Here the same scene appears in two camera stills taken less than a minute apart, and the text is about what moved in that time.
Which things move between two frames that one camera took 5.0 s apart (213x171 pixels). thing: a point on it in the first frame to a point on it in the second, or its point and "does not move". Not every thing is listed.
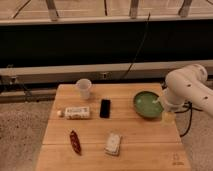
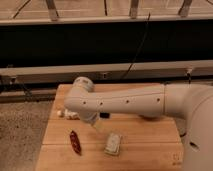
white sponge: (113, 144) does not move
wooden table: (120, 127) does not move
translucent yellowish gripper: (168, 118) to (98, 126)
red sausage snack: (75, 142) does not move
